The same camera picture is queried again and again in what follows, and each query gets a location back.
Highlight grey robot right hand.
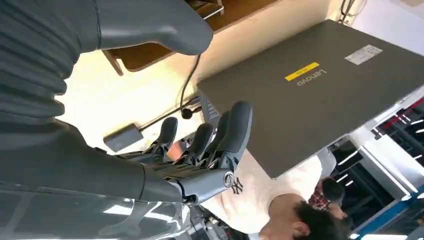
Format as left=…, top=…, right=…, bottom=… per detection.
left=0, top=0, right=253, bottom=240

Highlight grey power adapter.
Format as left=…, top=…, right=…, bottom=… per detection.
left=103, top=123, right=145, bottom=153

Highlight person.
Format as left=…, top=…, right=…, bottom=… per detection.
left=200, top=147, right=353, bottom=240
left=308, top=177, right=349, bottom=220

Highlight grey laptop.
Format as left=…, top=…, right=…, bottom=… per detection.
left=197, top=19, right=424, bottom=180

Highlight eyeglasses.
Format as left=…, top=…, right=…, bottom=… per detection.
left=337, top=0, right=369, bottom=25

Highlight black power cable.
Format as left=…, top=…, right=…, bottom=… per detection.
left=139, top=53, right=204, bottom=132

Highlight blue metal frame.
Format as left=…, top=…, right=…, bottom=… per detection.
left=347, top=185, right=424, bottom=240

